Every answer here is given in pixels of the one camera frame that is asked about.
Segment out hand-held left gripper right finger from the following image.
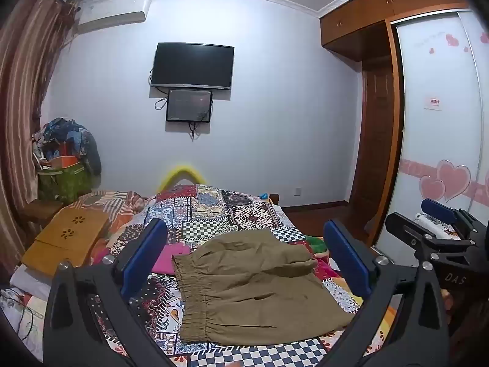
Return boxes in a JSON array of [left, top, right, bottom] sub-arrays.
[[323, 220, 453, 367]]

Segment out black wall television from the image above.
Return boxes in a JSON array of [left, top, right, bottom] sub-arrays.
[[150, 42, 235, 91]]

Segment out white bedding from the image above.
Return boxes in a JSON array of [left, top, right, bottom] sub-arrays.
[[0, 263, 52, 362]]

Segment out wooden overhead cabinet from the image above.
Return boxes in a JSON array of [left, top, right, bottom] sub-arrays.
[[319, 0, 472, 62]]

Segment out wooden stool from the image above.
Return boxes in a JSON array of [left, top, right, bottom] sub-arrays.
[[18, 199, 65, 232]]

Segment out green fabric bag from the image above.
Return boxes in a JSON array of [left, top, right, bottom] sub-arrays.
[[37, 156, 94, 204]]

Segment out khaki pants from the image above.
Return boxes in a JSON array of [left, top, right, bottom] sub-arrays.
[[171, 228, 356, 345]]

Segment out pile of colourful clothes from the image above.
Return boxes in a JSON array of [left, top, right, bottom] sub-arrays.
[[32, 118, 102, 178]]

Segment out brown striped curtain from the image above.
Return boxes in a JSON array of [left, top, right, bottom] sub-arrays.
[[0, 0, 79, 264]]

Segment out brown wooden door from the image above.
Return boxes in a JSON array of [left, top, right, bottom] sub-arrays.
[[347, 55, 396, 215]]

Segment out wooden lap desk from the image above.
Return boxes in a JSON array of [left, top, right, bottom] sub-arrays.
[[21, 201, 111, 269]]

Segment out green and red fleece blanket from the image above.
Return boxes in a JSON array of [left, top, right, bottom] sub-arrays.
[[305, 235, 339, 274]]

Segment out small black wall monitor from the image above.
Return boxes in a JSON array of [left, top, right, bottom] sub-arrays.
[[166, 89, 213, 123]]

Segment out white air conditioner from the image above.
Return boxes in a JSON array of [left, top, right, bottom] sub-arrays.
[[75, 0, 148, 36]]

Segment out white wardrobe door with hearts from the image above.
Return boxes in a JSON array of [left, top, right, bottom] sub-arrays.
[[372, 8, 489, 255]]

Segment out white hard case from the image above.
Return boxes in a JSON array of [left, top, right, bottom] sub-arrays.
[[414, 210, 465, 243]]

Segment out pink folded cloth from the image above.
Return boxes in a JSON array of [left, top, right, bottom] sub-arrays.
[[153, 243, 192, 276]]

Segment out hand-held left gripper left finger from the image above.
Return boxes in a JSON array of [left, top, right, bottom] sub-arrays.
[[43, 218, 180, 367]]

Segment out orange striped quilt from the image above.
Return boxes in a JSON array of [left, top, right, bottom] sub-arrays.
[[75, 190, 150, 239]]

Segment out thin black cable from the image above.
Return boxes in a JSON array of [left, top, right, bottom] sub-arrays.
[[6, 288, 41, 342]]

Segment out colourful patchwork blanket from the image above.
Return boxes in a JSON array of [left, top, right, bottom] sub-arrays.
[[86, 183, 400, 367]]

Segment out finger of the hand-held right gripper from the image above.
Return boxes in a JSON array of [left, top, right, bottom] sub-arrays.
[[420, 198, 484, 238], [384, 212, 478, 264]]

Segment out black television cable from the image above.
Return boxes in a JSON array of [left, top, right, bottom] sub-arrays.
[[154, 87, 169, 111]]

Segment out yellow curved foam tube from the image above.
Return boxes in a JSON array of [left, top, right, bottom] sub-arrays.
[[156, 162, 208, 192]]

